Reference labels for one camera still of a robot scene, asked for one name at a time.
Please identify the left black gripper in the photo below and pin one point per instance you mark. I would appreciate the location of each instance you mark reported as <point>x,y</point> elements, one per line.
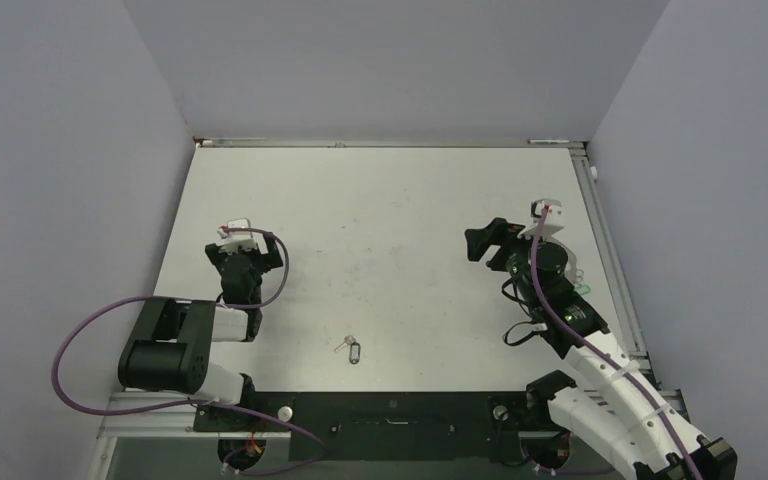
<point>266,261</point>

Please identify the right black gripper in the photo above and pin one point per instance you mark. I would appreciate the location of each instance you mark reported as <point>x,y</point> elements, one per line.
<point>500,234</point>

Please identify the key with grey tag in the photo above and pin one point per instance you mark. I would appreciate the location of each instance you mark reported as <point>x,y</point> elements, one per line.
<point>352,346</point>

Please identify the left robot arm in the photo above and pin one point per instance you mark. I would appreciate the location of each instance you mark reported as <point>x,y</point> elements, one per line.
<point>170,344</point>

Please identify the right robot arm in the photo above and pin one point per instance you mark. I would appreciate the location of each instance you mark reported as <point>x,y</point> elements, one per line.
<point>633,427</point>

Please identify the red white marker pen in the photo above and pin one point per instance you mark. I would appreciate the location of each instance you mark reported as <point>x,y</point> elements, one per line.
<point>548,142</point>

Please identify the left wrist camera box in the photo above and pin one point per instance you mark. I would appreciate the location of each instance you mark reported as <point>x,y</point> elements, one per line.
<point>236,236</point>

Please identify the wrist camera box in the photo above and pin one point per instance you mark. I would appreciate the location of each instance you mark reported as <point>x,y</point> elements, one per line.
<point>236,236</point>
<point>546,212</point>

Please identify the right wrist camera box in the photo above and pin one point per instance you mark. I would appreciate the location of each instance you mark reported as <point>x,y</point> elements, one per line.
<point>546,212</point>

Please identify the aluminium frame rail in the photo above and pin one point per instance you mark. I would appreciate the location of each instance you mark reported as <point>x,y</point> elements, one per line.
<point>629,325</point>

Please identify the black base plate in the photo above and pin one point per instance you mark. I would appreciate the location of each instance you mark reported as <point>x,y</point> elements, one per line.
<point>502,427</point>

